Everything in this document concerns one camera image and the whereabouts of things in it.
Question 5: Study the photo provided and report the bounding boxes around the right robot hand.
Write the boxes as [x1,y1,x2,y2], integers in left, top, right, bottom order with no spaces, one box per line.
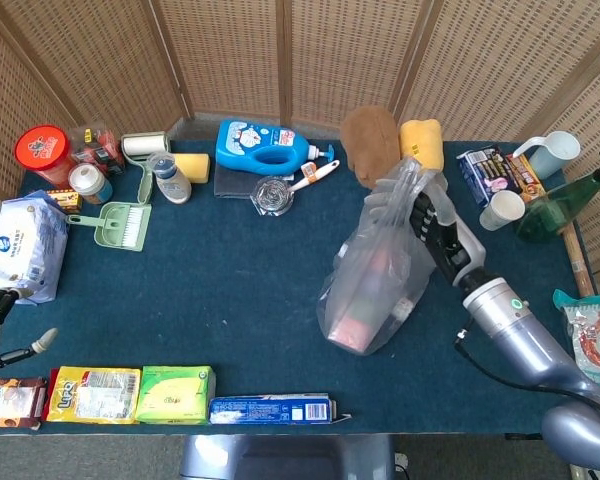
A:
[409,174,486,287]

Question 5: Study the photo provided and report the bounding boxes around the clear plastic bag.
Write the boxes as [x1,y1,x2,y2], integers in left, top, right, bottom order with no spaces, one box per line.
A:
[315,155,452,357]

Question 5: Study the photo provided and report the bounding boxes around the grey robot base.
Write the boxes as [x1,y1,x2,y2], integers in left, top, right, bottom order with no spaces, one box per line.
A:
[178,433,397,480]

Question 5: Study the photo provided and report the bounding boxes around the white flour bag blue print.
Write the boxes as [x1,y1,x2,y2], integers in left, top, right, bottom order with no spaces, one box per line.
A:
[0,189,70,305]

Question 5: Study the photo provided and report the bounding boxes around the teal snack bag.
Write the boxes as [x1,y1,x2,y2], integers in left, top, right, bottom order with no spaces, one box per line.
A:
[552,288,600,397]

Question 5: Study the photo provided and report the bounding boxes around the white paper cup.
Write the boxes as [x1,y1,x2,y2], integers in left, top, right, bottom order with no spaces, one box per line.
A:
[479,190,527,233]

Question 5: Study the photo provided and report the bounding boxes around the brown cookie box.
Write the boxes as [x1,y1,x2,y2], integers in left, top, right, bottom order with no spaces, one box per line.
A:
[0,376,49,431]

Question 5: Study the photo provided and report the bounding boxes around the dark blue snack packet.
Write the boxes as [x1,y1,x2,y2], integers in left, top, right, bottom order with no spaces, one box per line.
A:
[456,145,520,210]

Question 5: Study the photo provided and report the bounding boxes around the red yellow snack packet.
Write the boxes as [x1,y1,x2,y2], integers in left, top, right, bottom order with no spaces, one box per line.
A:
[504,153,548,202]

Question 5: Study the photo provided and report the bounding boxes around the green spray bottle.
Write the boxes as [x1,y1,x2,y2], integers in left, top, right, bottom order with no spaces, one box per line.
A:
[513,151,600,245]

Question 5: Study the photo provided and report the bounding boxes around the yellow sponge block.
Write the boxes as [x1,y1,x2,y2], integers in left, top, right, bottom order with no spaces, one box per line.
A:
[172,152,212,184]
[398,118,446,175]

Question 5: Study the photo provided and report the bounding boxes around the wooden stick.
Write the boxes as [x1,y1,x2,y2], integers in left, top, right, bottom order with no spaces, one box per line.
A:
[562,223,596,297]

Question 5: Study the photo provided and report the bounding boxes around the yellow Lipo biscuit packet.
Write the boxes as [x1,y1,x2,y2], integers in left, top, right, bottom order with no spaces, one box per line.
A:
[45,365,143,425]

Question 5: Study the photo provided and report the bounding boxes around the pale blue plastic jug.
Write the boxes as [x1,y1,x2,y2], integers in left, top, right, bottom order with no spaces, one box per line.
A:
[511,130,582,181]

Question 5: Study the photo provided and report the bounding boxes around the brown plush toy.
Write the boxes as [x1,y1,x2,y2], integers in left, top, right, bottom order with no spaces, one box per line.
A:
[340,105,402,190]

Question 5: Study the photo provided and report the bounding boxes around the small yellow red box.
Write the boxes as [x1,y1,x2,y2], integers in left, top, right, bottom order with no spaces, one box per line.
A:
[46,188,84,215]

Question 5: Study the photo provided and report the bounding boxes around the green mini dustpan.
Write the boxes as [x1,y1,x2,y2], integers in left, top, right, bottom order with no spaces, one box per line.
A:
[65,201,153,253]

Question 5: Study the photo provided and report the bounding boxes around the white brush orange label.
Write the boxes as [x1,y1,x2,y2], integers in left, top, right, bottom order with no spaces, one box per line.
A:
[288,159,341,194]

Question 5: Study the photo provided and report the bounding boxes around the white bristle mini brush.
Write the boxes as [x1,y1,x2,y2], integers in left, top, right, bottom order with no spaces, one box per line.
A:
[120,206,147,248]

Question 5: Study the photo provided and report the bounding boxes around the small jar white lid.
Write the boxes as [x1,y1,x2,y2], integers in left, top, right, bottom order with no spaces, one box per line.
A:
[68,163,114,206]

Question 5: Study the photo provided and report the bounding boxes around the packed steel wool scrubber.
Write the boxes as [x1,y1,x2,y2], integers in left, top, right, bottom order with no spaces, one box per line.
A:
[249,175,297,218]

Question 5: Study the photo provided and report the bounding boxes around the green tissue pack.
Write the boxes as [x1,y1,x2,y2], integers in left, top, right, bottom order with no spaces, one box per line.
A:
[134,364,217,426]

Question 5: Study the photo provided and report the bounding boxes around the red lid plastic jar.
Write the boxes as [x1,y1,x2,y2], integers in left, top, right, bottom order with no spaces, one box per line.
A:
[13,124,76,190]

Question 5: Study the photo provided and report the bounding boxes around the red black snack packet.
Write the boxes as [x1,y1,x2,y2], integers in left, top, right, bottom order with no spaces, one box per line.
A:
[71,123,127,177]

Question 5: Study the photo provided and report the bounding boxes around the blue detergent pump bottle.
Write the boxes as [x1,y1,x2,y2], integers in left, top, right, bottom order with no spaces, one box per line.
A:
[214,118,336,176]

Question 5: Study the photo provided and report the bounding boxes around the blue felt table cover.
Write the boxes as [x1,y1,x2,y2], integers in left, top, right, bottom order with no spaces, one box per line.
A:
[0,138,595,435]

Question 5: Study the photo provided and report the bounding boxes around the grey cleaning cloth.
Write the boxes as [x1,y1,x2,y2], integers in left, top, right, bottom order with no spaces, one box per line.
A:
[213,164,257,200]

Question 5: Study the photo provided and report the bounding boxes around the clear bottle blue cap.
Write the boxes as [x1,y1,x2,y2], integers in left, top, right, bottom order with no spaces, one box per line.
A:
[148,151,193,205]

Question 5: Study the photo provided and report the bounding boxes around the blue toothpaste box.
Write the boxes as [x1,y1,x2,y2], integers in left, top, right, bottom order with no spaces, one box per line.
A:
[208,392,352,425]

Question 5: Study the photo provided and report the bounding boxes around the wicker folding screen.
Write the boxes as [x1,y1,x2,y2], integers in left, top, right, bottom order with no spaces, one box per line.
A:
[0,0,600,297]

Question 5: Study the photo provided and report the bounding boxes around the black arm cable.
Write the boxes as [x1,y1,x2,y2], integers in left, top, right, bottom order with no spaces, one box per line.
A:
[453,319,549,392]

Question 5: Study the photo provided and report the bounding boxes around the lint roller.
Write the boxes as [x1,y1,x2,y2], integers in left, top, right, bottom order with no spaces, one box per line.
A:
[120,131,172,205]

